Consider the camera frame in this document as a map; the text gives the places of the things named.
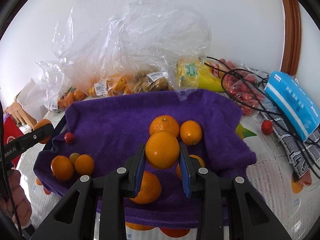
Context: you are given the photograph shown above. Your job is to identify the big mandarin with stem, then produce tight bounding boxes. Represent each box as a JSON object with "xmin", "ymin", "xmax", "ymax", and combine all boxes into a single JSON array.
[{"xmin": 149, "ymin": 115, "xmax": 180, "ymax": 138}]

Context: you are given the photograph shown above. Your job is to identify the wooden chair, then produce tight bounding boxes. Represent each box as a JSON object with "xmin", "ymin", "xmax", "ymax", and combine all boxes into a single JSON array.
[{"xmin": 5, "ymin": 101, "xmax": 37, "ymax": 128}]

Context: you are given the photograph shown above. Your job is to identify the small mandarin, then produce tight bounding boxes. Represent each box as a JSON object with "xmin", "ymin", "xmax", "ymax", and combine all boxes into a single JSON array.
[{"xmin": 180, "ymin": 120, "xmax": 202, "ymax": 145}]

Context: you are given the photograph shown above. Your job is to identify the clear bag of tangerines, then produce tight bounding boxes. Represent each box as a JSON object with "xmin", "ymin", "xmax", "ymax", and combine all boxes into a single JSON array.
[{"xmin": 36, "ymin": 61, "xmax": 87, "ymax": 112}]

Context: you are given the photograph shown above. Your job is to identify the brown wooden door frame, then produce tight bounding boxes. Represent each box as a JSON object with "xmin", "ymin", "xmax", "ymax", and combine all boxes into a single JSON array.
[{"xmin": 281, "ymin": 0, "xmax": 302, "ymax": 76}]

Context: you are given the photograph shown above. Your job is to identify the black tray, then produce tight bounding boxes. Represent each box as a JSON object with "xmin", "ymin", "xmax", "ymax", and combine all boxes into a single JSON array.
[{"xmin": 43, "ymin": 116, "xmax": 67, "ymax": 150}]

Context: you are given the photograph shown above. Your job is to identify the large orange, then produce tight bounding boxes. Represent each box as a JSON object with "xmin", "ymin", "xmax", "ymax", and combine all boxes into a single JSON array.
[{"xmin": 145, "ymin": 131, "xmax": 180, "ymax": 170}]

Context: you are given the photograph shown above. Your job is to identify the bag of red fruits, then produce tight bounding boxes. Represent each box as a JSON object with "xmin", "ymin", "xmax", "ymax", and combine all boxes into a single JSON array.
[{"xmin": 212, "ymin": 59, "xmax": 267, "ymax": 116}]

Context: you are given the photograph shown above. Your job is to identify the grey checked cloth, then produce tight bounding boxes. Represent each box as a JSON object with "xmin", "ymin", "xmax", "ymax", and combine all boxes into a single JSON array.
[{"xmin": 260, "ymin": 99, "xmax": 319, "ymax": 178}]

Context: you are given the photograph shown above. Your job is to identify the left hand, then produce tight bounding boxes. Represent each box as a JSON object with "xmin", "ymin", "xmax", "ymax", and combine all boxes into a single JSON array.
[{"xmin": 8, "ymin": 169, "xmax": 32, "ymax": 228}]

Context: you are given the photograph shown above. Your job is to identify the small orange tangerine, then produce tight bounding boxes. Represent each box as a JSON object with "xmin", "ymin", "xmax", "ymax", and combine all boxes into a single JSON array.
[{"xmin": 34, "ymin": 119, "xmax": 54, "ymax": 145}]

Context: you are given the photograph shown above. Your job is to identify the white plastic bag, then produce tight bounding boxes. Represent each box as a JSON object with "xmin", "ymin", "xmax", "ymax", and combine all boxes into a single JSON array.
[{"xmin": 16, "ymin": 79, "xmax": 48, "ymax": 121}]

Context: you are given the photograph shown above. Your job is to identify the red paper bag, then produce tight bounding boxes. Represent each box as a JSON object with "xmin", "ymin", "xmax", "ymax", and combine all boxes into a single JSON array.
[{"xmin": 3, "ymin": 115, "xmax": 25, "ymax": 168}]

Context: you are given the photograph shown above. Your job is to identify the yellow snack bag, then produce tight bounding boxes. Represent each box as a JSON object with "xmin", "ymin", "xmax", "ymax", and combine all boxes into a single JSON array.
[{"xmin": 176, "ymin": 58, "xmax": 225, "ymax": 92}]

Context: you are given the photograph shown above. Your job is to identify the small red tomato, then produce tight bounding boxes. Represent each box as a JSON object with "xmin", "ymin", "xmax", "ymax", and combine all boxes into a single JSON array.
[{"xmin": 64, "ymin": 132, "xmax": 75, "ymax": 145}]

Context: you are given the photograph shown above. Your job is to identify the purple towel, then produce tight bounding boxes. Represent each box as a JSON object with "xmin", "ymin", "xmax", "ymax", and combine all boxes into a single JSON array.
[{"xmin": 34, "ymin": 89, "xmax": 257, "ymax": 229}]

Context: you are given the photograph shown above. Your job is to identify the small orange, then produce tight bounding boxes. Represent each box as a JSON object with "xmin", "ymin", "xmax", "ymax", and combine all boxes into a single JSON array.
[{"xmin": 75, "ymin": 154, "xmax": 95, "ymax": 176}]

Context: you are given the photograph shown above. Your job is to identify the clear bag of kumquats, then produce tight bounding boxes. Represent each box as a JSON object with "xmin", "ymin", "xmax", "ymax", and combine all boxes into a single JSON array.
[{"xmin": 53, "ymin": 0, "xmax": 211, "ymax": 100}]

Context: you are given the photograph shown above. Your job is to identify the blue tissue pack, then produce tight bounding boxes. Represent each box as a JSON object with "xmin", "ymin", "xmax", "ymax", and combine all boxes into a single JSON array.
[{"xmin": 265, "ymin": 72, "xmax": 319, "ymax": 142}]

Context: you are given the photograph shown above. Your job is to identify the black cable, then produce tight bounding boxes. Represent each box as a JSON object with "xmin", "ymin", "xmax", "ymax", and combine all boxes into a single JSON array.
[{"xmin": 203, "ymin": 56, "xmax": 320, "ymax": 179}]

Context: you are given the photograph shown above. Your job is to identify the small red fruit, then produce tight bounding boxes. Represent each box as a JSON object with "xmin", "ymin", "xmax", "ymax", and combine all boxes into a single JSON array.
[{"xmin": 261, "ymin": 120, "xmax": 273, "ymax": 135}]

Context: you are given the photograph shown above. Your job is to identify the greenish small kumquat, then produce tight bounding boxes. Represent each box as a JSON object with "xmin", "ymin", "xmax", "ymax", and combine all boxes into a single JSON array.
[{"xmin": 69, "ymin": 153, "xmax": 80, "ymax": 166}]

